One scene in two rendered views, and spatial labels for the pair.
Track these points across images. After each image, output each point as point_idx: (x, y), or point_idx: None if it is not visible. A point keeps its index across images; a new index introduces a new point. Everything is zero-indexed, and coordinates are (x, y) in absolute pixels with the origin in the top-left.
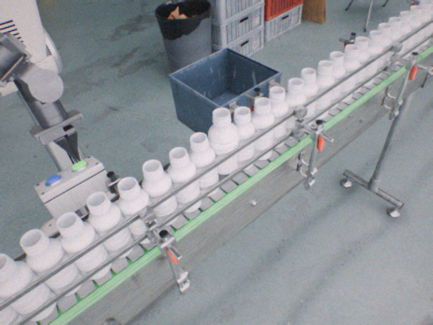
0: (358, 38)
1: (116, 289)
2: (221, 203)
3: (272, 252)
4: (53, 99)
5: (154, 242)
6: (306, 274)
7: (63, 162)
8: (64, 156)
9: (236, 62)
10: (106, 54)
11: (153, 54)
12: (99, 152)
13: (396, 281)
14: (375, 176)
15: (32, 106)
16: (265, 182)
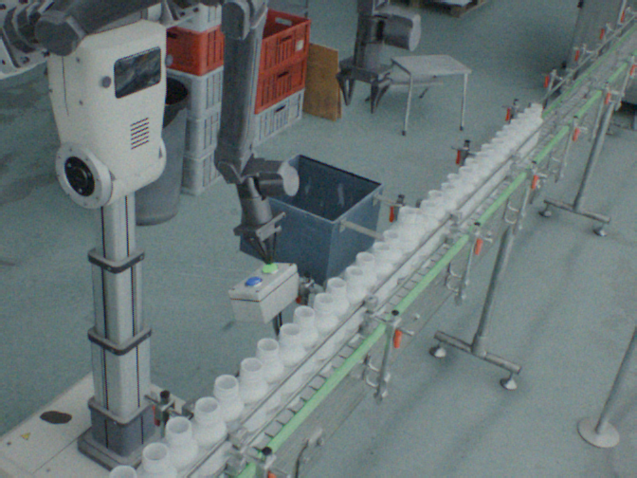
0: (482, 146)
1: (337, 385)
2: (402, 306)
3: (362, 456)
4: (293, 193)
5: (370, 333)
6: (418, 476)
7: (125, 303)
8: (128, 294)
9: (313, 173)
10: None
11: (48, 165)
12: (9, 339)
13: (533, 467)
14: (482, 331)
15: (252, 203)
16: (427, 292)
